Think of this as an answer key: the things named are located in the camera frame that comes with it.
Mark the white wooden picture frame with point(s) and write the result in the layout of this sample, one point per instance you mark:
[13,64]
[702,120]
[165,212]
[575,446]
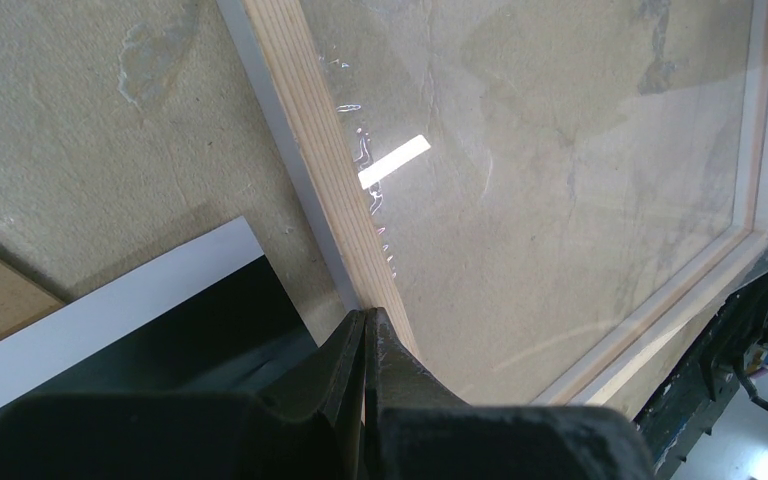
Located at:
[318,166]

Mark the clear acrylic sheet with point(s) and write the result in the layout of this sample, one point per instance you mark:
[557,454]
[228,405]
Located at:
[543,199]

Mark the large printed photo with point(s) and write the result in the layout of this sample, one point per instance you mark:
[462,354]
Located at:
[208,313]

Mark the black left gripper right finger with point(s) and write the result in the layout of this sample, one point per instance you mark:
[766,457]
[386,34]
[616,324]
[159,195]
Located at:
[416,428]

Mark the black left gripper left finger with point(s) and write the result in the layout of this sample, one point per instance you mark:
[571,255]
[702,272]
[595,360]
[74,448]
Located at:
[306,425]

